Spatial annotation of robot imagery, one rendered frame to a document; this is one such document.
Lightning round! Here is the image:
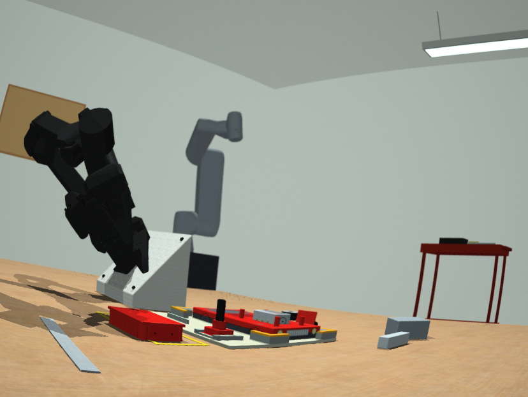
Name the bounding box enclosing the red hollow shell with corner holes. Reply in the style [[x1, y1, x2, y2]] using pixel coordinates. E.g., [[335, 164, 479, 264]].
[[108, 306, 185, 341]]

